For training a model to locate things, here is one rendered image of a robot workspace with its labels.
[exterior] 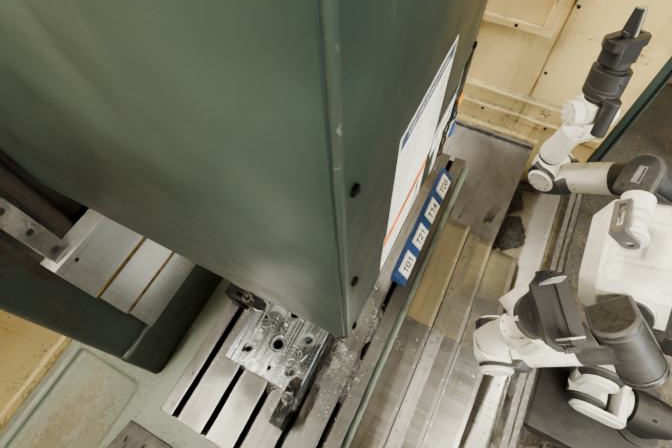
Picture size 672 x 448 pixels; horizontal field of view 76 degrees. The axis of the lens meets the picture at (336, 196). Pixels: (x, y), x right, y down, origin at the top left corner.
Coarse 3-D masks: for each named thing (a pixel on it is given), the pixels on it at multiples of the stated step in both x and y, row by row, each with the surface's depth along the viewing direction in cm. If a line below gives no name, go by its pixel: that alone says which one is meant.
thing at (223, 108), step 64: (0, 0) 28; (64, 0) 24; (128, 0) 21; (192, 0) 19; (256, 0) 17; (320, 0) 16; (384, 0) 21; (448, 0) 35; (0, 64) 37; (64, 64) 31; (128, 64) 26; (192, 64) 23; (256, 64) 20; (320, 64) 19; (384, 64) 25; (0, 128) 58; (64, 128) 44; (128, 128) 35; (192, 128) 29; (256, 128) 25; (320, 128) 23; (384, 128) 32; (64, 192) 74; (128, 192) 52; (192, 192) 41; (256, 192) 33; (320, 192) 28; (384, 192) 43; (192, 256) 66; (256, 256) 48; (320, 256) 38; (320, 320) 59
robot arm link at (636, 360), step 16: (592, 336) 90; (640, 336) 85; (592, 352) 90; (608, 352) 88; (624, 352) 86; (640, 352) 85; (656, 352) 86; (624, 368) 88; (640, 368) 86; (656, 368) 86
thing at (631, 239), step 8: (624, 200) 92; (632, 200) 90; (616, 208) 92; (632, 208) 90; (616, 216) 91; (624, 216) 89; (616, 224) 90; (624, 224) 88; (608, 232) 90; (616, 232) 88; (624, 232) 87; (632, 232) 88; (640, 232) 87; (616, 240) 90; (624, 240) 89; (632, 240) 88; (640, 240) 88; (648, 240) 88; (632, 248) 90
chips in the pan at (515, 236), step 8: (520, 192) 185; (512, 200) 182; (520, 200) 182; (512, 208) 180; (520, 208) 180; (512, 216) 179; (504, 224) 177; (512, 224) 176; (520, 224) 176; (504, 232) 174; (512, 232) 174; (520, 232) 174; (496, 240) 174; (504, 240) 173; (512, 240) 172; (520, 240) 172; (504, 248) 171; (512, 248) 171
